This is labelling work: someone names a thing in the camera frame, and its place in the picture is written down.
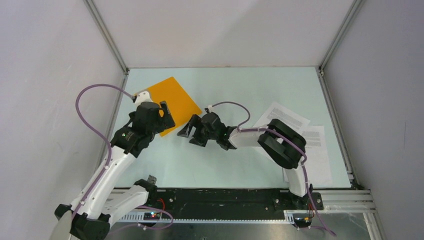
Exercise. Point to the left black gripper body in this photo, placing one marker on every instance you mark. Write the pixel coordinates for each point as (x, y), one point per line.
(154, 127)

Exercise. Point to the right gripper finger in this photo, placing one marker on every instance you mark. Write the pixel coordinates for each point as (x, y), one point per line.
(194, 122)
(199, 138)

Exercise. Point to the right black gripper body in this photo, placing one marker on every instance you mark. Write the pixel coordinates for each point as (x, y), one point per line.
(211, 135)

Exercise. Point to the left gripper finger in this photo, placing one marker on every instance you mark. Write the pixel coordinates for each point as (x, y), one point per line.
(164, 108)
(166, 122)

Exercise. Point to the orange plastic folder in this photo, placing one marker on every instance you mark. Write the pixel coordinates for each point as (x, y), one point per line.
(180, 104)

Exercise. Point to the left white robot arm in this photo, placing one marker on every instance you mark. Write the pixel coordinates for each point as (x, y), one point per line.
(90, 216)

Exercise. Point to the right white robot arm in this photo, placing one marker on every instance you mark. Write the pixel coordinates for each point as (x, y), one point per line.
(283, 145)

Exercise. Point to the upper printed paper sheet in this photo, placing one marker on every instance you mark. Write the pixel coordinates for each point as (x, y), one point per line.
(277, 111)

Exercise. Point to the printed paper sheet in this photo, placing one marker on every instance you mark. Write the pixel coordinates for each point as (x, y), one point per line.
(318, 161)
(277, 111)

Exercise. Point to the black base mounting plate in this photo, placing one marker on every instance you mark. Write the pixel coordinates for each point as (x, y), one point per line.
(228, 204)

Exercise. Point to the left controller board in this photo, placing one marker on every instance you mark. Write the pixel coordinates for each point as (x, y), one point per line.
(152, 216)

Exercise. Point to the controller board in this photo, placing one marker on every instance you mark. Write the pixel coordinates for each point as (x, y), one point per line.
(152, 216)
(302, 222)

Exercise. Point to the lower printed paper sheet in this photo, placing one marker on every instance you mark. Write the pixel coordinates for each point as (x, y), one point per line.
(318, 161)

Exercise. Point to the right controller board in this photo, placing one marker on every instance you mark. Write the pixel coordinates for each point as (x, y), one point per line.
(302, 222)

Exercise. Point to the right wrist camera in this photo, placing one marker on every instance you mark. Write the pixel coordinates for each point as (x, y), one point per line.
(209, 109)

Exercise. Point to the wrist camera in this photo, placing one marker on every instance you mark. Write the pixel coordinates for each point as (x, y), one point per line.
(140, 97)
(209, 109)

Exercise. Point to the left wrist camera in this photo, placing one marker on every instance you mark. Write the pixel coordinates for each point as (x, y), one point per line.
(140, 97)

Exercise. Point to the aluminium frame rail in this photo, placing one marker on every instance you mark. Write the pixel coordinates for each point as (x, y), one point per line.
(334, 201)

